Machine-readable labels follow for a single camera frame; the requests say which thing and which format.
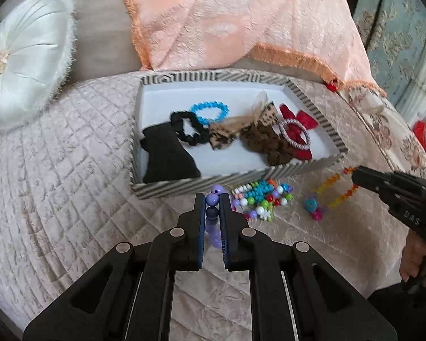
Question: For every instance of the leopard print bow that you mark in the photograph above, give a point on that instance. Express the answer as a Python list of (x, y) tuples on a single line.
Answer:
[(222, 136)]

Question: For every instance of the peach fringed blanket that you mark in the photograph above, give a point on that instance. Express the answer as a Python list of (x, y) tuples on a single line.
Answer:
[(234, 17)]

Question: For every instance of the brown scrunchie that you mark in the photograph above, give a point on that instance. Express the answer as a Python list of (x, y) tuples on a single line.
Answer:
[(259, 140)]

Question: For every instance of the beige floral bed sheet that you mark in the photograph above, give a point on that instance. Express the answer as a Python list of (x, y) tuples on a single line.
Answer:
[(387, 131)]

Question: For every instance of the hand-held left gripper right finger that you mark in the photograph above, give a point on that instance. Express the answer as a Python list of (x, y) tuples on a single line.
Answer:
[(225, 234)]

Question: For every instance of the quilted beige bedspread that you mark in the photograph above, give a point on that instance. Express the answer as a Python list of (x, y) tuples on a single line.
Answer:
[(74, 202)]

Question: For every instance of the teal floral upholstery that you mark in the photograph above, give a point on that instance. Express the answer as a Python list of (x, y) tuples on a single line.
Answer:
[(394, 42)]

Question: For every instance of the black velvet pouch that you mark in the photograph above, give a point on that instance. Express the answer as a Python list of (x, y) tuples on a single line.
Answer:
[(167, 156)]

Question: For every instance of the black scrunchie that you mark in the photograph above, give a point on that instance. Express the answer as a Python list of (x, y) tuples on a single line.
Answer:
[(177, 117)]

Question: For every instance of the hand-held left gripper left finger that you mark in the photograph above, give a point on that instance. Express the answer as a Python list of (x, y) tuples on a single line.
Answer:
[(200, 234)]

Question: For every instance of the striped cardboard box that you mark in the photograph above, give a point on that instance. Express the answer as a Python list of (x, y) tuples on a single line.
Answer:
[(156, 99)]

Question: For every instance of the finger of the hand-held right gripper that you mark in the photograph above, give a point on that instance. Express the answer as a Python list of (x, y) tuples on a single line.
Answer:
[(390, 195), (376, 176)]

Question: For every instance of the red satin bow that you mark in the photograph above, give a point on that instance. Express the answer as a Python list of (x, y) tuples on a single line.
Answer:
[(307, 119)]

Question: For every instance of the red white object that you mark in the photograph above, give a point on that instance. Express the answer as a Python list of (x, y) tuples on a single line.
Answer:
[(420, 129)]

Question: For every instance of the white round satin cushion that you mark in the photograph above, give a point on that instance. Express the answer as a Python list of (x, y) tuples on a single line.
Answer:
[(25, 60)]

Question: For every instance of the beige pillow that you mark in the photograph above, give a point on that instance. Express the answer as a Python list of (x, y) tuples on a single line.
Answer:
[(99, 25)]

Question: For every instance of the dark clothing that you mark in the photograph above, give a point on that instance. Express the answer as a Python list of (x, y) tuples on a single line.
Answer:
[(394, 316)]

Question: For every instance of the person's right hand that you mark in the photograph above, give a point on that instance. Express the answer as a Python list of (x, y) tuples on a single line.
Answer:
[(413, 255)]

